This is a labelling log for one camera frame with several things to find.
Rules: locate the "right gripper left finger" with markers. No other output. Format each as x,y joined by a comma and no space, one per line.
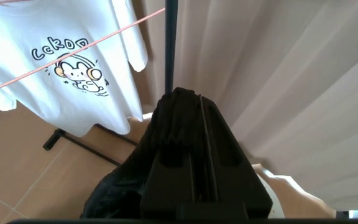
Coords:
166,193

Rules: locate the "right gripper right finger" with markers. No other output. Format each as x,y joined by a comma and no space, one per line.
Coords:
241,193

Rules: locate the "black garment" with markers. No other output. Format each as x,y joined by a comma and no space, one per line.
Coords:
172,124

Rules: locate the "white printed t-shirt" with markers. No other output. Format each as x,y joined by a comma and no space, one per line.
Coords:
26,99

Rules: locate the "black clothes rack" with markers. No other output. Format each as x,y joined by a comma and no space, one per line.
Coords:
171,46

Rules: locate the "white laundry basket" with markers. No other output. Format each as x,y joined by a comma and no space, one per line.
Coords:
275,202

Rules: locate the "white curtain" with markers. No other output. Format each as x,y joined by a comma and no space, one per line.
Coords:
291,77

